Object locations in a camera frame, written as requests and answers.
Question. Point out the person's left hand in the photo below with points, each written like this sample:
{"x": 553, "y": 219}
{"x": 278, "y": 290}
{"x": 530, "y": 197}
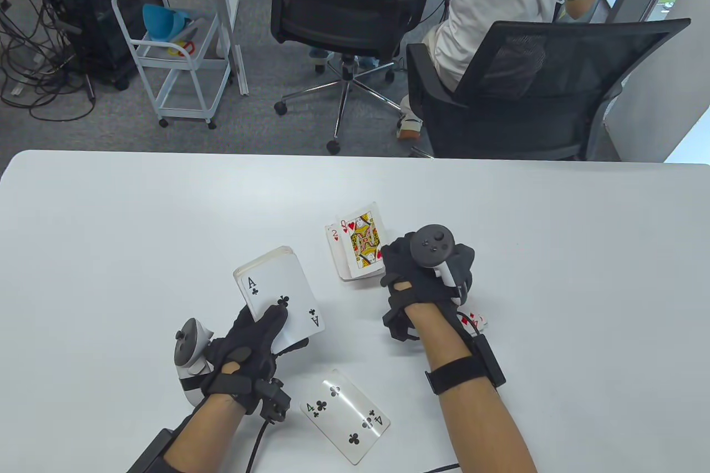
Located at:
{"x": 244, "y": 354}

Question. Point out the person's right hand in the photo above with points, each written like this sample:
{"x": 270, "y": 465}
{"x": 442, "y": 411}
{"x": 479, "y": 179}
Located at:
{"x": 421, "y": 287}

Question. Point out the four of diamonds playing card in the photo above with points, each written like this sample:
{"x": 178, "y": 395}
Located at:
{"x": 478, "y": 322}

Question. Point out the queen of hearts playing card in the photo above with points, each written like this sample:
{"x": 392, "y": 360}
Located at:
{"x": 363, "y": 240}

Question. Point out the deck of playing cards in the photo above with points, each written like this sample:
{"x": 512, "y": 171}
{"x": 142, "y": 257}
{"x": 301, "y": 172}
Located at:
{"x": 277, "y": 279}

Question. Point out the four of clubs playing card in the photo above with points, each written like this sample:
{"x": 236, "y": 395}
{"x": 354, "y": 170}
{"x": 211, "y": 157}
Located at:
{"x": 344, "y": 417}

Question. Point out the person's right forearm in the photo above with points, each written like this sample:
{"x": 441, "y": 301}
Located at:
{"x": 471, "y": 428}

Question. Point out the person's left forearm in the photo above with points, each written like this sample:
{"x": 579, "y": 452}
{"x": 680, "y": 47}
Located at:
{"x": 205, "y": 434}

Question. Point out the grey white VR controller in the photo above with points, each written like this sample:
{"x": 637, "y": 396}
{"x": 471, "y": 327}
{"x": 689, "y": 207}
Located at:
{"x": 432, "y": 243}
{"x": 186, "y": 379}

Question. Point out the black mesh office chair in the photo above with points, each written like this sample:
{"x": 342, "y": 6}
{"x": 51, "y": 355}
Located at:
{"x": 333, "y": 18}
{"x": 610, "y": 51}

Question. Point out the blue plastic funnel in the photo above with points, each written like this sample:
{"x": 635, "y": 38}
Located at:
{"x": 158, "y": 24}

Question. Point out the black computer tower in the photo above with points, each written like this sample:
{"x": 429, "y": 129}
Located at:
{"x": 83, "y": 7}

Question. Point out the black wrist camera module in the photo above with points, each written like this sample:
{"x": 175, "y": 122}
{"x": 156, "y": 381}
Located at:
{"x": 396, "y": 326}
{"x": 272, "y": 401}

